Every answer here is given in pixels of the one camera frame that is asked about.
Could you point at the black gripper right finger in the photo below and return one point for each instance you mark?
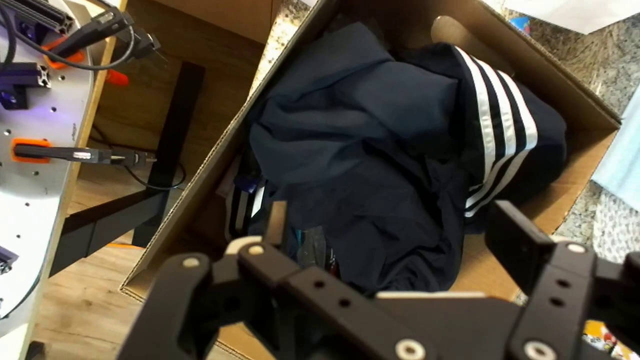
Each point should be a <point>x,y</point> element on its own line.
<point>560,292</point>

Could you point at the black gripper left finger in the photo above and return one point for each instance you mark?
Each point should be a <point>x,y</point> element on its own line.
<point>280,313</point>

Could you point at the white cardboard box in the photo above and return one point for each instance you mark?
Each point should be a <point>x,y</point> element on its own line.
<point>201,180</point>

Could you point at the dark clothing with white stripes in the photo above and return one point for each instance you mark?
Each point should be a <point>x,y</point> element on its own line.
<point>372,153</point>

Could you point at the black metal stand leg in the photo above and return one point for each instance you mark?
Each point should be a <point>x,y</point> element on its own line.
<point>167,153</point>

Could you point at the white papers stack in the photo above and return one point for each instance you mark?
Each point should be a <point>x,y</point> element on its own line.
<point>581,10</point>

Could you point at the orange clamp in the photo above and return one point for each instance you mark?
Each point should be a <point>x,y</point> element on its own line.
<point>31,150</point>
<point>119,79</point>

